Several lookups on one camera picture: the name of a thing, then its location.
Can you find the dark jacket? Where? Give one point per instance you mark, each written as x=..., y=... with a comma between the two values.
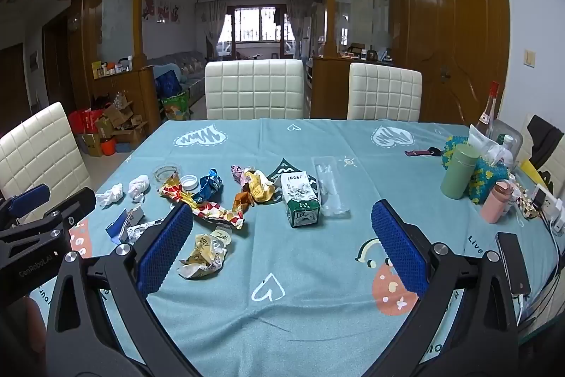
x=542, y=138

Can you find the dark red small tool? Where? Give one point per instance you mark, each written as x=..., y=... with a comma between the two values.
x=417, y=153

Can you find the black smartphone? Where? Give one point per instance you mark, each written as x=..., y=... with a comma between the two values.
x=512, y=262

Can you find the white printed paper wrapper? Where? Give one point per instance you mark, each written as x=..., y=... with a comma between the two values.
x=142, y=231

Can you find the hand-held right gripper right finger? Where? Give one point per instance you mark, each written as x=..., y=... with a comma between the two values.
x=397, y=244

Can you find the red yellow checkered wrapper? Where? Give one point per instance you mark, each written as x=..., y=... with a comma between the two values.
x=214, y=212

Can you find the white plastic bag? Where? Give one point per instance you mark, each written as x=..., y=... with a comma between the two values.
x=481, y=143

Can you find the barred window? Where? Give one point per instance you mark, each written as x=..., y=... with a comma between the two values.
x=258, y=23

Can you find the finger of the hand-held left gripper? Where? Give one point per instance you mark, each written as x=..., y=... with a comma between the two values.
x=73, y=209
x=28, y=199

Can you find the white bottle cap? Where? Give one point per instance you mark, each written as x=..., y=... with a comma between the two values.
x=190, y=181

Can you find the glass bottle red cap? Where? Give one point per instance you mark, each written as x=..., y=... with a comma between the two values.
x=487, y=112

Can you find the pink flower wall picture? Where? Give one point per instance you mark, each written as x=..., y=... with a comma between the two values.
x=176, y=13
x=163, y=12
x=148, y=10

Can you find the wall light switch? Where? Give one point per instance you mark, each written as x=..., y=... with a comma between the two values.
x=529, y=57

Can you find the green thermos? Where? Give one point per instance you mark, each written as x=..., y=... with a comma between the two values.
x=459, y=174

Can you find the clear plastic tray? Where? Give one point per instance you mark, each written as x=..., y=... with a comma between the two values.
x=331, y=187

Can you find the small framed wall picture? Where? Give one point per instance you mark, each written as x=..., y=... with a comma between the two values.
x=33, y=62

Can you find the white power strip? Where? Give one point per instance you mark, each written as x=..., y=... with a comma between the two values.
x=554, y=207

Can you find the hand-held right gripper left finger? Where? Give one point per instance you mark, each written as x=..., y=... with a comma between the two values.
x=163, y=249

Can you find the crumpled white tissue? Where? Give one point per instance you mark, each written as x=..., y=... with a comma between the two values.
x=139, y=185
x=110, y=194

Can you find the blue white paper carton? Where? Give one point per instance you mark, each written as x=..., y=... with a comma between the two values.
x=118, y=225

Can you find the colourful printed bag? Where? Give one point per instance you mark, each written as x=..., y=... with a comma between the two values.
x=175, y=106

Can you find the green white carton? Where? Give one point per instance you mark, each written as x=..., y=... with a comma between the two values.
x=302, y=204

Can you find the red paper bag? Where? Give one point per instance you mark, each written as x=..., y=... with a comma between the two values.
x=81, y=121

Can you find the gold white crumpled wrapper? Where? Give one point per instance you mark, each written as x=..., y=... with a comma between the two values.
x=205, y=255

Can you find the glossy wooden door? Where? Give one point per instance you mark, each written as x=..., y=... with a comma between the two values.
x=459, y=28

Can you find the small white bottle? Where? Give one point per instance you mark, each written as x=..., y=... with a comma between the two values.
x=507, y=147

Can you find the white quilted chair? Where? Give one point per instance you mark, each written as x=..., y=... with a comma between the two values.
x=384, y=92
x=39, y=151
x=254, y=90

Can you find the blue bag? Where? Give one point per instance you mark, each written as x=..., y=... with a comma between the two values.
x=167, y=85

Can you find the dark wooden door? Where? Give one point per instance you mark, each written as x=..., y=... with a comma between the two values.
x=13, y=90

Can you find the blue foil wrapper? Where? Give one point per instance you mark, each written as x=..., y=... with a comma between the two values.
x=209, y=185

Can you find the pile of cardboard boxes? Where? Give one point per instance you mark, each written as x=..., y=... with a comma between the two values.
x=119, y=116

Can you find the glass ashtray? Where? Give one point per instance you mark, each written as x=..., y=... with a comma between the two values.
x=165, y=179

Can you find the patterned curtain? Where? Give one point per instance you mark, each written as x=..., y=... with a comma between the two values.
x=212, y=28
x=295, y=21

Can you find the orange plastic bucket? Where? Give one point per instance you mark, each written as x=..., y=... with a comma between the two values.
x=108, y=146

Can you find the pink bottle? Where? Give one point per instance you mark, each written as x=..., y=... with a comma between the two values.
x=496, y=202

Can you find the grey sofa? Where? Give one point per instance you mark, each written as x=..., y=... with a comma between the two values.
x=190, y=68

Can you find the row of small boxes bottles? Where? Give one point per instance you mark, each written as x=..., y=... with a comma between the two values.
x=110, y=67

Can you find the orange crumpled wrapper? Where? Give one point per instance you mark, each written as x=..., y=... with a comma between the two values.
x=242, y=200

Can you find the pink crumpled wrapper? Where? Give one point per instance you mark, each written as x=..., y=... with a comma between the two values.
x=238, y=174

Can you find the yellow crumpled wrapper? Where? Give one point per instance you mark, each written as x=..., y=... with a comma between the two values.
x=260, y=187

